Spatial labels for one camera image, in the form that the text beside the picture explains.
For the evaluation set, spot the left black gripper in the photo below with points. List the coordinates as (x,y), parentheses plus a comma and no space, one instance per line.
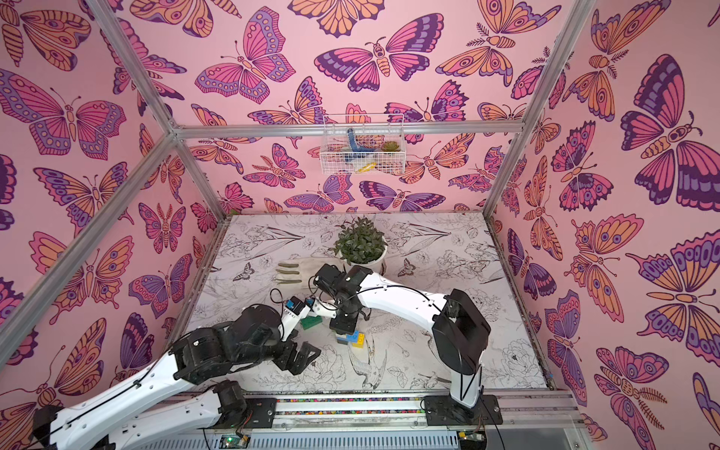
(290,363)

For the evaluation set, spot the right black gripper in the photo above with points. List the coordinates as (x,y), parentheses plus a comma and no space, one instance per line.
(343,314)

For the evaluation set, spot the dark green lego brick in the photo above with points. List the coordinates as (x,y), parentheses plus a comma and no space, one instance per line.
(310,322)

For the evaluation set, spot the blue lego brick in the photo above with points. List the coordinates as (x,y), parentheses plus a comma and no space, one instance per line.
(343,339)

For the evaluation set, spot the yellow lego brick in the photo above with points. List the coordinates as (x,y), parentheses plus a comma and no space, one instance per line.
(357,340)

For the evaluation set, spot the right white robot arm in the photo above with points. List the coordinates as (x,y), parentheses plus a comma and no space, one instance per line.
(460,332)

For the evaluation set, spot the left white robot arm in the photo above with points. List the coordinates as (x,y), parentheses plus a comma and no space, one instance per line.
(90,425)

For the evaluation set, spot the potted green plant white pot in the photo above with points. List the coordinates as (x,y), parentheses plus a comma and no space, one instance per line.
(361,243)

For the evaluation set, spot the beige gardening glove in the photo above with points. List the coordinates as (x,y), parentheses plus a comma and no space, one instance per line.
(297,270)

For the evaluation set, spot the blue toy in basket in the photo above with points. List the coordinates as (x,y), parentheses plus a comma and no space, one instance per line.
(356,151)

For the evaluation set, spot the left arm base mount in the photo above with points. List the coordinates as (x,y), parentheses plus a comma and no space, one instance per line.
(232,407)

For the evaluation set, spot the white wire basket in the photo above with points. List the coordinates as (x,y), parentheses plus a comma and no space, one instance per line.
(364,144)

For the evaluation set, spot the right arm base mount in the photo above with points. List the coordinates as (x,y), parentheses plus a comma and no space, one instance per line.
(444,411)

